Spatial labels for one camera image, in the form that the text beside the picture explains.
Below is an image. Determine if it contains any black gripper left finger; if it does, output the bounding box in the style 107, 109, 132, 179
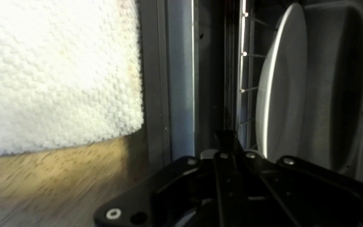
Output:
93, 130, 240, 227

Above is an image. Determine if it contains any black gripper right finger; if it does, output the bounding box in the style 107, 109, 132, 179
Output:
235, 152, 363, 227

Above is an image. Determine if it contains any white paper plate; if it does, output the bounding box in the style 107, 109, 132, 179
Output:
255, 3, 308, 162

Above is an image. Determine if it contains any black toaster oven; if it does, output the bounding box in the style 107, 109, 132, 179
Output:
136, 0, 363, 188

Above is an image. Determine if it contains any metal baking tray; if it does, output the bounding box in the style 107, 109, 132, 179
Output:
300, 0, 363, 173

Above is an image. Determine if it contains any white paper towel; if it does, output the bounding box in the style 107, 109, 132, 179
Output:
0, 0, 144, 157

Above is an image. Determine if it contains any oven wire rack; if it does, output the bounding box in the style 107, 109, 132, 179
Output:
236, 0, 271, 152

